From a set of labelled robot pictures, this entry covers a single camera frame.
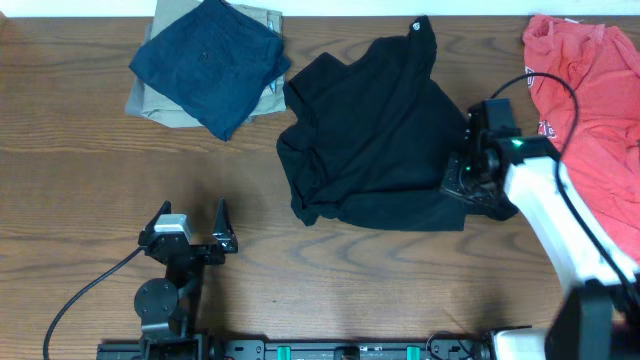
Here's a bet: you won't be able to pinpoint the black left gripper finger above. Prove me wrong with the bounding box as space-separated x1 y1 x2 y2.
142 200 171 234
213 198 238 253

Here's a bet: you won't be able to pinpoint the black t-shirt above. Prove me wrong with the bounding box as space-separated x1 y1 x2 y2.
276 16 467 231

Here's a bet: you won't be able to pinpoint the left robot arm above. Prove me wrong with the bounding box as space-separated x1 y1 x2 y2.
134 200 238 345

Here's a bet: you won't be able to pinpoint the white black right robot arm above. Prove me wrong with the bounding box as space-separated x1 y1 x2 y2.
441 136 639 359

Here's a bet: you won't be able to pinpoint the red t-shirt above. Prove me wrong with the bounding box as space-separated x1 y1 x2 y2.
523 15 639 259

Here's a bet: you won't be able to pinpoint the folded navy blue shorts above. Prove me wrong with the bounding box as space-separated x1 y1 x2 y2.
129 1 291 141

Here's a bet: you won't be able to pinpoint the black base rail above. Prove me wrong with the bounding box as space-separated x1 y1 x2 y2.
96 334 496 360

